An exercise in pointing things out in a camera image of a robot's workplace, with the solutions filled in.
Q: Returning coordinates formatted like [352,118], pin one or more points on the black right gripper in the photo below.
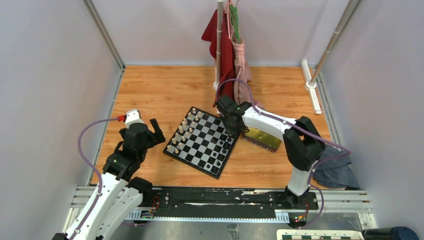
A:
[231,131]

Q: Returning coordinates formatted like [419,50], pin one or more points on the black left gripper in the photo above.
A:
[159,137]

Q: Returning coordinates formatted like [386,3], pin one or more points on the yellow square tin box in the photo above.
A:
[262,139]

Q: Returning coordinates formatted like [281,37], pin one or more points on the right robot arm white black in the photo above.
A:
[302,142]

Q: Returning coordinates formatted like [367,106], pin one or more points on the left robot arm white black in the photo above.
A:
[118,192]

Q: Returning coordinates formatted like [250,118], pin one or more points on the white chess pieces row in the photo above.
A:
[187,133]

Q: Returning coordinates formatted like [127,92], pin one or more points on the red hanging shirt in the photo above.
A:
[227,68]

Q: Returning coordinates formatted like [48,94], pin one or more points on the pink hanging garment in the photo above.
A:
[242,68]

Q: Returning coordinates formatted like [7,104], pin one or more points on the black white chessboard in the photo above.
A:
[202,150]

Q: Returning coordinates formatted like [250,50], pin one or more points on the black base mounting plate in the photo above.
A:
[222,203]

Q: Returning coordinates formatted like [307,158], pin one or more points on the white rack foot bar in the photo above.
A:
[310,87]

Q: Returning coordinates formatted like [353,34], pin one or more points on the white clothes rack pole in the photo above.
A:
[219,23]

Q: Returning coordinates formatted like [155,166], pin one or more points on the green clothes hanger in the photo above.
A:
[235,23]

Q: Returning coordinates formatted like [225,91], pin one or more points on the grey crumpled cloth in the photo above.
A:
[335,173]

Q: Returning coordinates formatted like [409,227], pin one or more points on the silver diagonal rack pole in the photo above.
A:
[347,14]

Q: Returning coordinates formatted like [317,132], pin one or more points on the dark blue object corner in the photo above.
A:
[393,233]

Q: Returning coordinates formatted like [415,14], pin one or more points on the aluminium frame rail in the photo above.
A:
[334,205]

